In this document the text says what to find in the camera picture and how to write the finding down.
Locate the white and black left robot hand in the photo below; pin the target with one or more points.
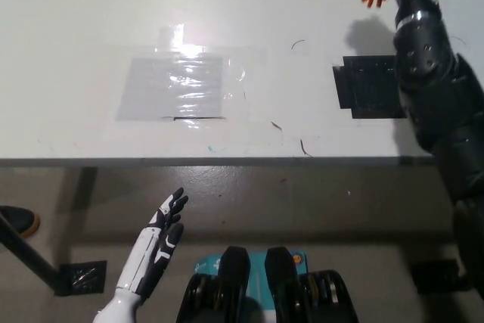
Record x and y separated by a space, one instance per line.
147 258

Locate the black tape patch on desk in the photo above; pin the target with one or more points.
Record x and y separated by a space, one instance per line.
367 84

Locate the black tape patch on floor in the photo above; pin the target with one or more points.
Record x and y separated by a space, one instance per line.
81 277

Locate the black table leg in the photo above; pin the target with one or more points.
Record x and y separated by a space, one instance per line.
30 255

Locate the black shoe with tan sole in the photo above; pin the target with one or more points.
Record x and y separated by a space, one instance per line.
19 221

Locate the clear plastic sheet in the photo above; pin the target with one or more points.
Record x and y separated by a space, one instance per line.
172 86

